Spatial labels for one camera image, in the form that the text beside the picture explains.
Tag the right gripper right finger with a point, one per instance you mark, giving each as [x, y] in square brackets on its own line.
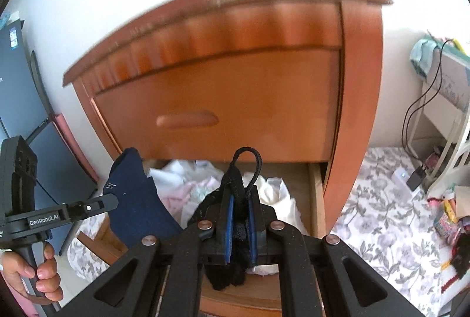
[320, 277]

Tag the teal cloth on shelf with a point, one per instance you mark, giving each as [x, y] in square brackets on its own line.
[424, 58]

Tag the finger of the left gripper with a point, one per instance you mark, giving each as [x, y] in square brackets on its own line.
[92, 207]

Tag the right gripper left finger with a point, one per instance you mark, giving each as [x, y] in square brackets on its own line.
[162, 278]

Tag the wooden nightstand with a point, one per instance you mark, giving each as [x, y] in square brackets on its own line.
[182, 32]

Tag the pink board by wall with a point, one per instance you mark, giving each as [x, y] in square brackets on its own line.
[67, 136]

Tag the white power strip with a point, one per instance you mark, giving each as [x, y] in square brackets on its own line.
[402, 192]

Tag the left hand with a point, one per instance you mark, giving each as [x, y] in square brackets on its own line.
[48, 280]

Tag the black beanie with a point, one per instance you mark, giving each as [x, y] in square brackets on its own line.
[234, 199]

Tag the colourful snack packets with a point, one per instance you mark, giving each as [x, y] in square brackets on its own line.
[451, 221]

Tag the cream lace garment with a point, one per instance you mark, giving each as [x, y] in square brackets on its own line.
[273, 192]

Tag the grey floral blanket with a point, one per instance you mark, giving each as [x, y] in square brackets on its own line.
[397, 239]

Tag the white lattice shelf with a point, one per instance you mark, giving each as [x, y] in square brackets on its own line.
[445, 103]

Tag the pink garment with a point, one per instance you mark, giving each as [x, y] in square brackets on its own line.
[183, 184]

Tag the navy blue sock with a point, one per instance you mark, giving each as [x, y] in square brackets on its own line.
[140, 211]

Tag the dark blue cabinet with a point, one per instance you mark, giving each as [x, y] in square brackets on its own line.
[27, 112]

